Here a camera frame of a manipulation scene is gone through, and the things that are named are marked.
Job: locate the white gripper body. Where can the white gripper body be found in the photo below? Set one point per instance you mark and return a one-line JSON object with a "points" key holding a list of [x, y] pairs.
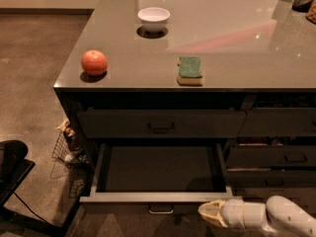
{"points": [[233, 211]]}

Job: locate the drawer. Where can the drawer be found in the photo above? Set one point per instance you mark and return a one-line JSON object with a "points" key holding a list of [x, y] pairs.
{"points": [[157, 179], [279, 122], [272, 179], [272, 156], [160, 123]]}

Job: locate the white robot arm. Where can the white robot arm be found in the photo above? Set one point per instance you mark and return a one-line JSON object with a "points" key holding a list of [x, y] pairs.
{"points": [[278, 214]]}

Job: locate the dark grey cabinet counter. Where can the dark grey cabinet counter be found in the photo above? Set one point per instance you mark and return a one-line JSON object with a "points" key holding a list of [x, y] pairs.
{"points": [[254, 54]]}

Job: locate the green yellow sponge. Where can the green yellow sponge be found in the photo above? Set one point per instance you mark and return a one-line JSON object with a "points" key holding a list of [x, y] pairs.
{"points": [[189, 72]]}

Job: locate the orange round fruit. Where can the orange round fruit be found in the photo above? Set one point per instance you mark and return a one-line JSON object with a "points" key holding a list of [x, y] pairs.
{"points": [[94, 63]]}

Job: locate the white ceramic bowl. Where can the white ceramic bowl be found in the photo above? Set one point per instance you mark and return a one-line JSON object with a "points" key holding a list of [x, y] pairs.
{"points": [[153, 19]]}

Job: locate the black chair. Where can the black chair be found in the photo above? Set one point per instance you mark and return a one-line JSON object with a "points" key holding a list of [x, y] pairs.
{"points": [[14, 167]]}

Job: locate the wire basket with items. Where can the wire basket with items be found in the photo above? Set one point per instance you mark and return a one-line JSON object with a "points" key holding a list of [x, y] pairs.
{"points": [[67, 148]]}

